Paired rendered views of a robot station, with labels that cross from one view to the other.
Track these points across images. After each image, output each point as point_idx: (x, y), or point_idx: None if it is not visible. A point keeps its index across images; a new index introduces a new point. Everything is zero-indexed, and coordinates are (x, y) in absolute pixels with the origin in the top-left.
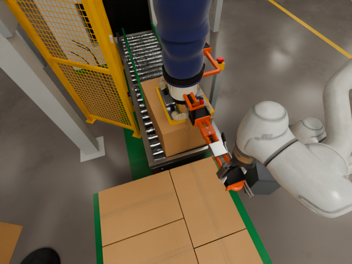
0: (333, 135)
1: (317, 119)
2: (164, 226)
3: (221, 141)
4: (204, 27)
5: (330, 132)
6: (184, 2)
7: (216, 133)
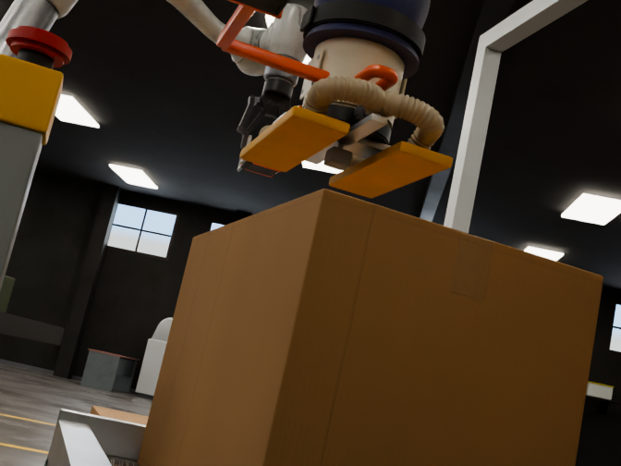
0: (224, 25)
1: None
2: None
3: (79, 412)
4: None
5: (221, 25)
6: None
7: (79, 428)
